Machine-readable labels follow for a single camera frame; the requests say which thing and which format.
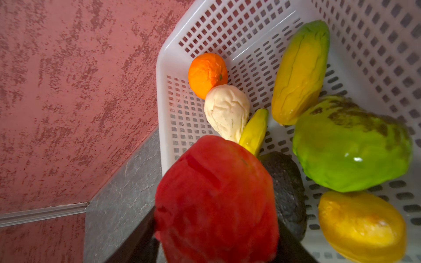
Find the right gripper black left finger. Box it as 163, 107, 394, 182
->
106, 206, 160, 263

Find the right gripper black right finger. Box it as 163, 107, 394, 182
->
274, 219, 318, 263

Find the dark avocado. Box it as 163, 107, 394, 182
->
258, 151, 307, 241

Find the small yellow lemon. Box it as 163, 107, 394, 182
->
318, 191, 407, 263

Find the red pepper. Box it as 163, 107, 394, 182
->
155, 135, 279, 263

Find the green custard apple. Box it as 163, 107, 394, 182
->
293, 96, 413, 192

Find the yellow banana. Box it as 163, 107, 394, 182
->
239, 108, 269, 157

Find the beige potato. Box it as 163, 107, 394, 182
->
204, 84, 250, 143

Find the orange carrot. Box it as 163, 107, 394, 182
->
188, 53, 228, 100

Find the white perforated plastic basket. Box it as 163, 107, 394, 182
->
157, 1, 421, 263

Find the right aluminium corner post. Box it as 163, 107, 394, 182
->
1, 202, 89, 227

